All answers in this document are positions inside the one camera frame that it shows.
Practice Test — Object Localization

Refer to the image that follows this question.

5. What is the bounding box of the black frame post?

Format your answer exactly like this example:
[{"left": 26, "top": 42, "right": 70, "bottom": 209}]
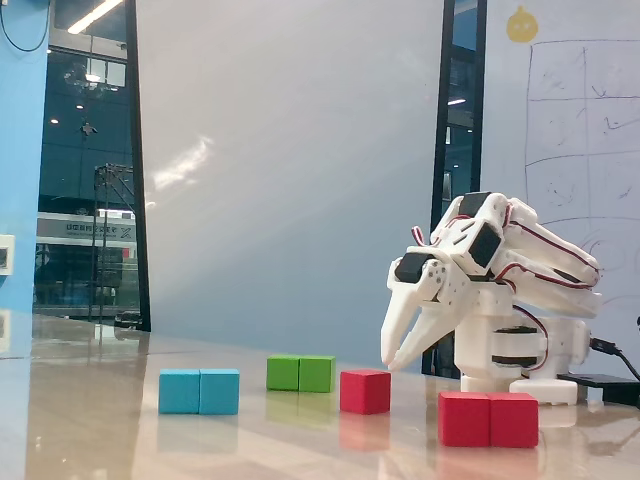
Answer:
[{"left": 123, "top": 0, "right": 153, "bottom": 333}]

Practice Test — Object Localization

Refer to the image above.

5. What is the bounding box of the long red block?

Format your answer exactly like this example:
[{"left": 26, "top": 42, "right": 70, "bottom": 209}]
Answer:
[{"left": 438, "top": 391, "right": 540, "bottom": 449}]

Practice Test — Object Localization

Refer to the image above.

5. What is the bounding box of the whiteboard with marker drawings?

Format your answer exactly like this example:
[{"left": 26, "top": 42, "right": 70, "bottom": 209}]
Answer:
[{"left": 480, "top": 0, "right": 640, "bottom": 384}]

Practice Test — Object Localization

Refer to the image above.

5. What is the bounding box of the thin black hanging cable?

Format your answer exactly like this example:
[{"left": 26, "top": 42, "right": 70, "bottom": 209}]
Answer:
[{"left": 0, "top": 0, "right": 53, "bottom": 53}]

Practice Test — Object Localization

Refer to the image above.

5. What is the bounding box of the long green block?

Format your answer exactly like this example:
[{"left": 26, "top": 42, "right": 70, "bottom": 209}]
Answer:
[{"left": 266, "top": 354, "right": 337, "bottom": 394}]

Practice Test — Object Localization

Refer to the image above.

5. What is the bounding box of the black plug cable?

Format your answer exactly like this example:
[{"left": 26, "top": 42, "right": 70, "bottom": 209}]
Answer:
[{"left": 588, "top": 336, "right": 640, "bottom": 382}]

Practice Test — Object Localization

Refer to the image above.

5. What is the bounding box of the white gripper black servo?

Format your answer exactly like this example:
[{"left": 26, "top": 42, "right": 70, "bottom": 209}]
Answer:
[{"left": 380, "top": 246, "right": 472, "bottom": 373}]

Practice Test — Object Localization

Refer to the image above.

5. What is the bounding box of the small red cube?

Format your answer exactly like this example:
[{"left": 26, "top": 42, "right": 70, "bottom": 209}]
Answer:
[{"left": 339, "top": 368, "right": 392, "bottom": 416}]

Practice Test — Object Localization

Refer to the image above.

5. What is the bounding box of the white wall socket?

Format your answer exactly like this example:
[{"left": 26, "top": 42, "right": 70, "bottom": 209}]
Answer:
[{"left": 0, "top": 234, "right": 16, "bottom": 276}]

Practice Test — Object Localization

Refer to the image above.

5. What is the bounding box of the long blue block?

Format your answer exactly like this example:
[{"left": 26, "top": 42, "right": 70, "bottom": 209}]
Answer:
[{"left": 158, "top": 368, "right": 241, "bottom": 416}]

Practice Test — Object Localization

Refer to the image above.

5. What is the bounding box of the white sign with lettering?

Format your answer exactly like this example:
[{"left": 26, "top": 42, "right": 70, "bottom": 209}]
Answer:
[{"left": 36, "top": 211, "right": 137, "bottom": 247}]

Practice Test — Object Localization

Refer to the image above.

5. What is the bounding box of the dark scaffold tower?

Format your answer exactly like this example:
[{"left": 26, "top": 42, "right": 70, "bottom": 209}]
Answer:
[{"left": 88, "top": 162, "right": 137, "bottom": 322}]

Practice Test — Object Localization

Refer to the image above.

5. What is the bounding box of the flat black box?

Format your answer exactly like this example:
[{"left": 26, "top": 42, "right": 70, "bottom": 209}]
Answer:
[{"left": 556, "top": 371, "right": 640, "bottom": 407}]

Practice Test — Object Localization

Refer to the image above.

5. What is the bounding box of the yellow round sticker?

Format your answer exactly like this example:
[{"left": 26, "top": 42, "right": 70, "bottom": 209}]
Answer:
[{"left": 505, "top": 4, "right": 541, "bottom": 44}]

